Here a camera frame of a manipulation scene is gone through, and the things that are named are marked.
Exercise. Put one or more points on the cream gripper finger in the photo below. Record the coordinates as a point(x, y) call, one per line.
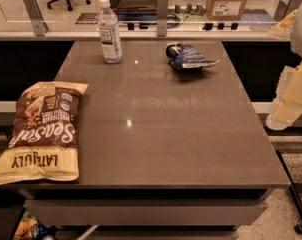
point(282, 29)
point(286, 107)

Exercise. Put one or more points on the blue chip bag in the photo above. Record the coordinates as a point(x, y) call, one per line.
point(187, 57)

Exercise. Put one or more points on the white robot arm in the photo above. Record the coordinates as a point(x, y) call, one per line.
point(296, 34)

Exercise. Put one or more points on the brown chip bag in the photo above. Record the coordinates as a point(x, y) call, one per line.
point(44, 141)

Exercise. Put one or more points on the cardboard box with label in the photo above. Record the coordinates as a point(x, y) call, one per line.
point(225, 9)

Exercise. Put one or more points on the clear plastic water bottle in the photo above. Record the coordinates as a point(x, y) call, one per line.
point(109, 33)

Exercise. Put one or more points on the grey table drawer front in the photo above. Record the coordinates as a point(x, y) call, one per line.
point(146, 212)

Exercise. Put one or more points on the snack items under table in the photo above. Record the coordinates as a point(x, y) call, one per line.
point(29, 228)

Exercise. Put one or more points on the right metal glass post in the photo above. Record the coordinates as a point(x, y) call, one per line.
point(289, 4)

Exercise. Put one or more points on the metal glass post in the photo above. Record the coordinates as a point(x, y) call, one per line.
point(162, 11)
point(289, 4)
point(37, 22)

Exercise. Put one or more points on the middle metal glass post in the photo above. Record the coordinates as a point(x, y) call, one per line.
point(162, 11)

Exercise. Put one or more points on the left metal glass post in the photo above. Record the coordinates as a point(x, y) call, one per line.
point(37, 22)

